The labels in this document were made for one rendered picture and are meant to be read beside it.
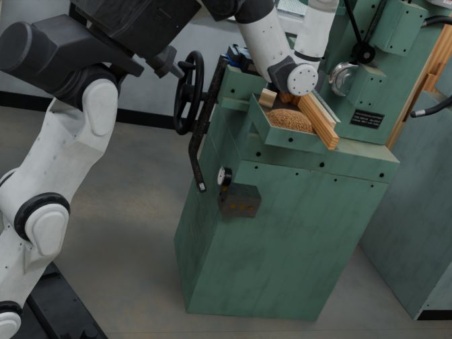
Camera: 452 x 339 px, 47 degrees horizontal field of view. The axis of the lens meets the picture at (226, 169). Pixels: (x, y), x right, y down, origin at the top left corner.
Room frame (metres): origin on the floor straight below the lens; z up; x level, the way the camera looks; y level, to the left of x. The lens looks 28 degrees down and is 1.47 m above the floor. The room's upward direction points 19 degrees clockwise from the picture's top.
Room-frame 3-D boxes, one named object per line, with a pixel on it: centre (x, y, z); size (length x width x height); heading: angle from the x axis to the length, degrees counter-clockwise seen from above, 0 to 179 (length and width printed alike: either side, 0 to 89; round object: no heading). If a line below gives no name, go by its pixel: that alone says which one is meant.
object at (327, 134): (1.67, -0.16, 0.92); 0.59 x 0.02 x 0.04; 21
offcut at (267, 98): (1.57, -0.05, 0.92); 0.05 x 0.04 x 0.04; 88
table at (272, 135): (1.71, -0.03, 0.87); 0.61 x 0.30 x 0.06; 21
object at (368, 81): (1.71, -0.34, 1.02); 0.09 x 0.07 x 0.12; 21
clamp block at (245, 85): (1.68, 0.05, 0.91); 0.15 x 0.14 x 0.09; 21
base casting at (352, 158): (1.83, -0.23, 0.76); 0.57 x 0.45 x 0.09; 111
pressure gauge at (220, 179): (1.47, -0.01, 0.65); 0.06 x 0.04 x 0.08; 21
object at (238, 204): (1.49, -0.07, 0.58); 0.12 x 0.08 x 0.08; 111
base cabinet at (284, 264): (1.83, -0.22, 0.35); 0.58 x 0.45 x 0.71; 111
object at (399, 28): (1.72, -0.37, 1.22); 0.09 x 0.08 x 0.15; 111
